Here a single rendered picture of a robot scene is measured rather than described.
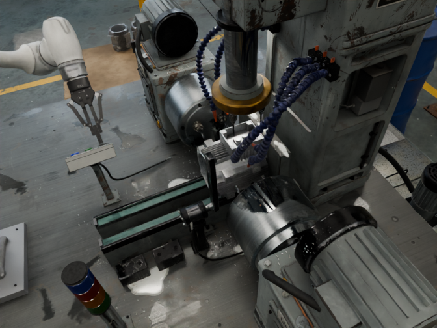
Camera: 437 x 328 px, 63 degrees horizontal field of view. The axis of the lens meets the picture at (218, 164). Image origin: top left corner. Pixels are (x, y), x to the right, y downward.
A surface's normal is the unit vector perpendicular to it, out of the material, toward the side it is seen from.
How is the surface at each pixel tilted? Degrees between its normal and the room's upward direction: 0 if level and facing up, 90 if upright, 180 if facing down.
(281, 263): 0
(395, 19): 90
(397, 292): 5
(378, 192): 0
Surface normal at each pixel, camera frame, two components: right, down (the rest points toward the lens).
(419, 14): 0.41, 0.66
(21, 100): -0.06, -0.67
